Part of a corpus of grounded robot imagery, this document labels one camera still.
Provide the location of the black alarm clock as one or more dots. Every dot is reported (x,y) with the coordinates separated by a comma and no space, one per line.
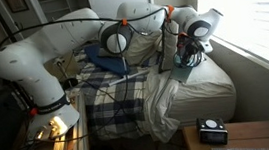
(212,132)

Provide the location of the wooden bedside table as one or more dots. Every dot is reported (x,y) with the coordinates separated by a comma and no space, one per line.
(258,135)

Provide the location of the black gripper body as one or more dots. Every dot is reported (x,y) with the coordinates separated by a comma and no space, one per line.
(189,50)

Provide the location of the black round stand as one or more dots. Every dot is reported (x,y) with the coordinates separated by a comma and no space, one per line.
(69,82)

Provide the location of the dark picture frame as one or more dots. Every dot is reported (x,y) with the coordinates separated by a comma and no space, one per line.
(16,3)

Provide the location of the blue plaid blanket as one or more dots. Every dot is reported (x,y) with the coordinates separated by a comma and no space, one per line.
(118,110)

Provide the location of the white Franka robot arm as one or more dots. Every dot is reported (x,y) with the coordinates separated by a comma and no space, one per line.
(30,72)

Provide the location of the white crumpled duvet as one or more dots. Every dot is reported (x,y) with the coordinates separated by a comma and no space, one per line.
(159,102)

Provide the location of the plain beige pillow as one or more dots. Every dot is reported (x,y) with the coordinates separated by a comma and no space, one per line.
(145,47)

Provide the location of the blue cloth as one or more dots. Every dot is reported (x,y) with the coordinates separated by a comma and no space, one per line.
(106,61)

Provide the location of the large blue striped pillow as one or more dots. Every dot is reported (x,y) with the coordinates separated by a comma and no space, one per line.
(169,48)

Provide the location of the white wall shelf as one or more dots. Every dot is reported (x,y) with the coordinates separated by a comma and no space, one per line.
(55,4)

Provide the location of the white rod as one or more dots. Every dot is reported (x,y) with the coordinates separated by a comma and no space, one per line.
(134,75)

